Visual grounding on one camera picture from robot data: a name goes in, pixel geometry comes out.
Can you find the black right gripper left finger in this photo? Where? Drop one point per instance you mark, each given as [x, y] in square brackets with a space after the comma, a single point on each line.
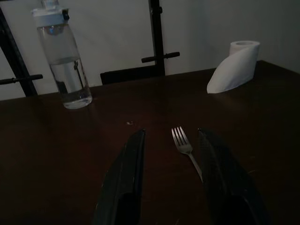
[124, 178]

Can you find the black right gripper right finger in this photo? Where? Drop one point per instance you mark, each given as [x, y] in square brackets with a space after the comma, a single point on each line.
[222, 182]

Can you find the dark chair back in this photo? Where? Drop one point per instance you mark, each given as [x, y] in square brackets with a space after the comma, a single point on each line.
[131, 75]

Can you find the silver metal fork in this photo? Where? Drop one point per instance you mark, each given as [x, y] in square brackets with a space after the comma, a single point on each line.
[184, 146]

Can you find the white toilet paper roll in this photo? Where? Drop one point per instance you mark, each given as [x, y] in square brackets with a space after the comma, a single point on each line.
[232, 70]

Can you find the clear water bottle white lid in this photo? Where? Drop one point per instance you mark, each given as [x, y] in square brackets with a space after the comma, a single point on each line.
[66, 70]

